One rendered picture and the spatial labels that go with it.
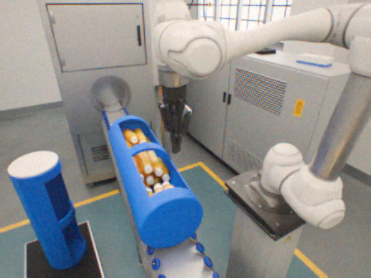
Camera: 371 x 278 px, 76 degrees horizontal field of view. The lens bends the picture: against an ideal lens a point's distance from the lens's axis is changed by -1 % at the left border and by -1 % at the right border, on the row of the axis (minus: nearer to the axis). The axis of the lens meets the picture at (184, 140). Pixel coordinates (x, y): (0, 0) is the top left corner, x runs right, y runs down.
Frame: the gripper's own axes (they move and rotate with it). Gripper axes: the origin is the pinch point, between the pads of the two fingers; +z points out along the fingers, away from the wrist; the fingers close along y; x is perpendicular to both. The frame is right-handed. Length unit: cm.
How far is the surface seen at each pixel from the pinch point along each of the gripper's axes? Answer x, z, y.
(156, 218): 8.0, 32.4, 5.1
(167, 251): 5, 56, 3
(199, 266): 3, 56, -12
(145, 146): -20.1, 25.9, 37.6
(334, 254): -125, 152, -70
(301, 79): -152, 16, -6
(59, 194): 3, 83, 112
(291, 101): -153, 35, -2
